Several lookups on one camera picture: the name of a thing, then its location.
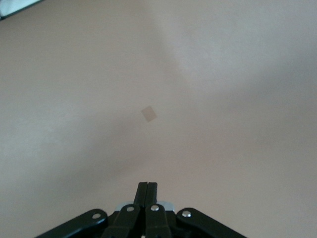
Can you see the small brown tape patch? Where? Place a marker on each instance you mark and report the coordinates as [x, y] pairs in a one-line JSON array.
[[149, 114]]

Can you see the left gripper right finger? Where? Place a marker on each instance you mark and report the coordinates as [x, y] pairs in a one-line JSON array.
[[156, 223]]

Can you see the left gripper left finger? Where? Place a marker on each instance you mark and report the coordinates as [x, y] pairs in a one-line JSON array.
[[119, 223]]

